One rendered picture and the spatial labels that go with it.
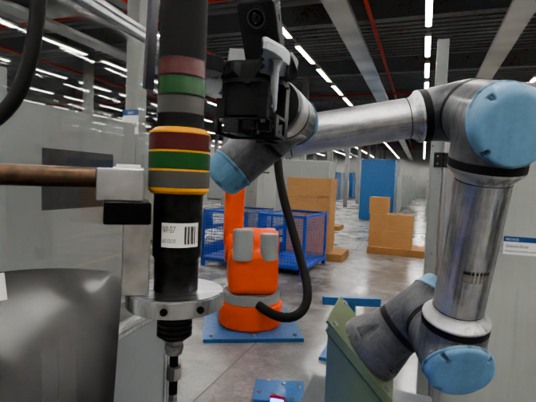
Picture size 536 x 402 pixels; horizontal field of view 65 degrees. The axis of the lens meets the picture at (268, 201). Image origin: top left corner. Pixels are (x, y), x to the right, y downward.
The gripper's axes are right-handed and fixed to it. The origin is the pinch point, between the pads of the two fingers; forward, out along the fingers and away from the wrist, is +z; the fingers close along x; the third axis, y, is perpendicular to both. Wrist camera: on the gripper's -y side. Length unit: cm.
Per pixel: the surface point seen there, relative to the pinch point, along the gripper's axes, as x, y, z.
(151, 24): 1.6, 1.3, 7.7
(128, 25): 71, -36, -87
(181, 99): -1.6, 6.8, 8.7
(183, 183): -2.2, 12.5, 9.0
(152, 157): 0.2, 10.8, 9.2
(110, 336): 8.7, 27.5, 1.3
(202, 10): -2.3, 0.5, 7.6
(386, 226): -14, 99, -907
